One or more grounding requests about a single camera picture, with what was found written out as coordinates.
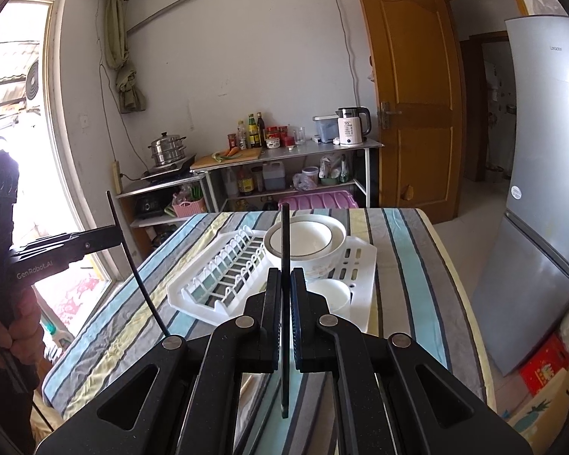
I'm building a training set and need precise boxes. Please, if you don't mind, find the black chopstick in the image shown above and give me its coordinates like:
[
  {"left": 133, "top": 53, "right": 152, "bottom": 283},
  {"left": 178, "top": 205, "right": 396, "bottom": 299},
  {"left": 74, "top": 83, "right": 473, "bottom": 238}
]
[
  {"left": 280, "top": 203, "right": 291, "bottom": 419},
  {"left": 105, "top": 190, "right": 171, "bottom": 336}
]

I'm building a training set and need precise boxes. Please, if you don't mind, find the metal kitchen shelf table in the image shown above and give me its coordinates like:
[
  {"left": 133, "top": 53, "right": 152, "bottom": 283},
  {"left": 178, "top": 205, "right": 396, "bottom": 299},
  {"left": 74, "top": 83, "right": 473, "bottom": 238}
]
[{"left": 191, "top": 139, "right": 383, "bottom": 212}]

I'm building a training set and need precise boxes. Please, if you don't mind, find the person's left hand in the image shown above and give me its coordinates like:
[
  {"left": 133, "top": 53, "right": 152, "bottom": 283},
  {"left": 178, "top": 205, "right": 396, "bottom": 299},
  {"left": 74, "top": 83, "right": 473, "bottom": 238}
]
[{"left": 0, "top": 288, "right": 45, "bottom": 370}]

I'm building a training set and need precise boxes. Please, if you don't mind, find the white utensil cup holder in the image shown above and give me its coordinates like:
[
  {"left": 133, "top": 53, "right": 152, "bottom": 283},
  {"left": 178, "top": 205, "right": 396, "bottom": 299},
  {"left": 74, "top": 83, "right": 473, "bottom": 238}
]
[{"left": 308, "top": 278, "right": 351, "bottom": 317}]

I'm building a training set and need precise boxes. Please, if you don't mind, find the white plastic dish rack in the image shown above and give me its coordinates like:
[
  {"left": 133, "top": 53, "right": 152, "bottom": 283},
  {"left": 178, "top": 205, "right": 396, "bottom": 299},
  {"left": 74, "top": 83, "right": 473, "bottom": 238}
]
[{"left": 166, "top": 226, "right": 377, "bottom": 332}]

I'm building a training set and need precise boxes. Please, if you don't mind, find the white bowl with dark rim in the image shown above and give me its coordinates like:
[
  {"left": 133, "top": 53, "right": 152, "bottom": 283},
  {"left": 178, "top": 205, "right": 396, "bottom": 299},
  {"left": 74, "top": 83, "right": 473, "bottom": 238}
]
[{"left": 289, "top": 214, "right": 347, "bottom": 281}]

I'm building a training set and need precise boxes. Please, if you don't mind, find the purple plastic crate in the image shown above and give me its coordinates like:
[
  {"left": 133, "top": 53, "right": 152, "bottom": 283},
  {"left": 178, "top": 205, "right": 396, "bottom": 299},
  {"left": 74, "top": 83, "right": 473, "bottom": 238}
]
[{"left": 278, "top": 190, "right": 358, "bottom": 210}]

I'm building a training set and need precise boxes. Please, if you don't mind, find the pink plastic basket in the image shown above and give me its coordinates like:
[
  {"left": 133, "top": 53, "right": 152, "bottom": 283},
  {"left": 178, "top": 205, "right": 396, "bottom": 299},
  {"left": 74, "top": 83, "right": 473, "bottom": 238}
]
[{"left": 171, "top": 195, "right": 207, "bottom": 218}]

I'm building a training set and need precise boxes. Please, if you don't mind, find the white plastic jug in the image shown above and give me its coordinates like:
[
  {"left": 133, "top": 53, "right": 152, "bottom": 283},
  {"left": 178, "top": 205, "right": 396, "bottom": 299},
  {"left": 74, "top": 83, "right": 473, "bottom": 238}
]
[{"left": 262, "top": 161, "right": 286, "bottom": 191}]

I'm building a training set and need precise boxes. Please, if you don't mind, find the induction cooker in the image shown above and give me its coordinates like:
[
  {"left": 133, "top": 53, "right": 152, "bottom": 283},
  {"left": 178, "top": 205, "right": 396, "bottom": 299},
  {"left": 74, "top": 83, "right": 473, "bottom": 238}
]
[{"left": 140, "top": 154, "right": 196, "bottom": 183}]

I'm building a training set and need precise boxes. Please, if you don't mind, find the wooden cutting board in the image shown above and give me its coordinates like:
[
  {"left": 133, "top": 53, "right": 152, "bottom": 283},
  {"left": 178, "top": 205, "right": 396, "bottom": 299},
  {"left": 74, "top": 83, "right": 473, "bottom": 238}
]
[{"left": 191, "top": 148, "right": 263, "bottom": 171}]

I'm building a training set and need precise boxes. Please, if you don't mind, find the dark soy sauce bottle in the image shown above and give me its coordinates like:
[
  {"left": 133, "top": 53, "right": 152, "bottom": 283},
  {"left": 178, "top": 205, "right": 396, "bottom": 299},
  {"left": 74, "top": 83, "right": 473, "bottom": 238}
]
[{"left": 256, "top": 112, "right": 267, "bottom": 148}]

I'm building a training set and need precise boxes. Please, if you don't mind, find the green glass bottle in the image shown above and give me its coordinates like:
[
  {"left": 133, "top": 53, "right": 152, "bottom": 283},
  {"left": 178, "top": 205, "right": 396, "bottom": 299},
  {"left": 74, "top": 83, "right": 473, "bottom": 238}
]
[{"left": 247, "top": 114, "right": 261, "bottom": 148}]

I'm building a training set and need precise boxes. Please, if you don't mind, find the grey blue storage container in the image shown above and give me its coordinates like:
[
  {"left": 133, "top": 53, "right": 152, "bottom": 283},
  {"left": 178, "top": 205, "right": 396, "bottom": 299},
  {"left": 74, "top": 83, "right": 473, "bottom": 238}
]
[{"left": 312, "top": 114, "right": 339, "bottom": 144}]

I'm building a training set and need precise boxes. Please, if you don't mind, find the stainless steel steamer pot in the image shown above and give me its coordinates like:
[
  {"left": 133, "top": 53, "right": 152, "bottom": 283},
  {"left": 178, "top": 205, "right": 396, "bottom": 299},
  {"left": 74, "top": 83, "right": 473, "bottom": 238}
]
[{"left": 148, "top": 132, "right": 187, "bottom": 168}]

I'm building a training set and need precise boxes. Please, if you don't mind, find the white electric kettle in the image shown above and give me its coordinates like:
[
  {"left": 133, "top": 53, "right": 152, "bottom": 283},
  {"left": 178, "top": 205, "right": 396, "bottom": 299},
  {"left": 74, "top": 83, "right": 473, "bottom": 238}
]
[{"left": 336, "top": 107, "right": 372, "bottom": 147}]

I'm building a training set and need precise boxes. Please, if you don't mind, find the green curtain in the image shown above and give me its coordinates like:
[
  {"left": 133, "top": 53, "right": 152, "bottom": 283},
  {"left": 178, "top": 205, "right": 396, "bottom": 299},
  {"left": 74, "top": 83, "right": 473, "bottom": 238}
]
[{"left": 104, "top": 0, "right": 147, "bottom": 113}]

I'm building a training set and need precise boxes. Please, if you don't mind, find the silver refrigerator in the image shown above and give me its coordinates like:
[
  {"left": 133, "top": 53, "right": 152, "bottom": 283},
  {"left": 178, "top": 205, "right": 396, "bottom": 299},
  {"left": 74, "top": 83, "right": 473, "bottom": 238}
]
[{"left": 472, "top": 14, "right": 569, "bottom": 375}]

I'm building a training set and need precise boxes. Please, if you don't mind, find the red gift box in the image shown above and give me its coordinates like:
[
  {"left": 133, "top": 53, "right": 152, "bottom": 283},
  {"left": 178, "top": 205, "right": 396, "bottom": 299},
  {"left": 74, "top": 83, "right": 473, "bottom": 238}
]
[{"left": 519, "top": 333, "right": 569, "bottom": 397}]

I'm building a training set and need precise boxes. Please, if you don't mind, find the pineapple print bag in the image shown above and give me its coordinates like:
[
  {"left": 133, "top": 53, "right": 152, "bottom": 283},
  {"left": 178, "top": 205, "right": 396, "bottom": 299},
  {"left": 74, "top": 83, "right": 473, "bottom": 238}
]
[{"left": 508, "top": 370, "right": 569, "bottom": 454}]

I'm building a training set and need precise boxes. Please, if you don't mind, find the wooden door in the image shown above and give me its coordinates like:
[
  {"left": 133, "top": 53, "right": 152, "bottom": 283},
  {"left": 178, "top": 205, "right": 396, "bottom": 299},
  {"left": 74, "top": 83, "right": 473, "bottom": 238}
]
[{"left": 360, "top": 0, "right": 465, "bottom": 224}]

